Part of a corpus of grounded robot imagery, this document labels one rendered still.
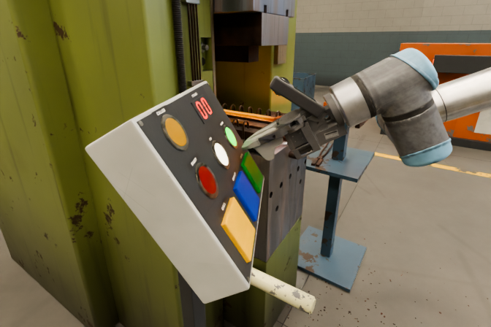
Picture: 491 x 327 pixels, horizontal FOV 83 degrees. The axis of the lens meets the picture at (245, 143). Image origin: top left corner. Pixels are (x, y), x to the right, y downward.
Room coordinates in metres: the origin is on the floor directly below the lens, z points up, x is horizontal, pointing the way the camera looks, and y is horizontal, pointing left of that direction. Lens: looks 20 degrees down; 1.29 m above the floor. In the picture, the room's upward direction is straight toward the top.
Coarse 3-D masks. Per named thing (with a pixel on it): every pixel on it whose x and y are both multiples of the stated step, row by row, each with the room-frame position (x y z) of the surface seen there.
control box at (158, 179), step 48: (192, 96) 0.51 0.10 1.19; (96, 144) 0.31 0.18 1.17; (144, 144) 0.31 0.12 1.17; (192, 144) 0.40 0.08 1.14; (240, 144) 0.60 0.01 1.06; (144, 192) 0.31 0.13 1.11; (192, 192) 0.32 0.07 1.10; (192, 240) 0.30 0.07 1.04; (192, 288) 0.30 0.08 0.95; (240, 288) 0.29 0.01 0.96
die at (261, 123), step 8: (248, 112) 1.17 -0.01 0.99; (240, 120) 1.05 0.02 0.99; (248, 120) 1.05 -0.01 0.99; (256, 120) 1.03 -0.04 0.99; (264, 120) 1.01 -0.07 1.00; (240, 128) 0.97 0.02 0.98; (248, 128) 0.97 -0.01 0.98; (256, 128) 0.97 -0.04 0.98; (240, 136) 0.95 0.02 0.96; (248, 136) 0.94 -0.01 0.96
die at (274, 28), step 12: (216, 24) 1.00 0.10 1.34; (228, 24) 0.98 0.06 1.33; (240, 24) 0.95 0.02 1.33; (252, 24) 0.93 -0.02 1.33; (264, 24) 0.93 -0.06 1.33; (276, 24) 1.00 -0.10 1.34; (288, 24) 1.08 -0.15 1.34; (216, 36) 1.01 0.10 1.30; (228, 36) 0.98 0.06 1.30; (240, 36) 0.95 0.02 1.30; (252, 36) 0.93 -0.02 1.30; (264, 36) 0.93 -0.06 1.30; (276, 36) 1.00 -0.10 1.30
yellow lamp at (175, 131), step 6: (168, 120) 0.37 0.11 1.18; (174, 120) 0.39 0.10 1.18; (168, 126) 0.36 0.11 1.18; (174, 126) 0.38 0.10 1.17; (180, 126) 0.39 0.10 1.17; (168, 132) 0.35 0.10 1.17; (174, 132) 0.37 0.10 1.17; (180, 132) 0.38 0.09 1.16; (174, 138) 0.36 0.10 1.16; (180, 138) 0.37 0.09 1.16; (180, 144) 0.36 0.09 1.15
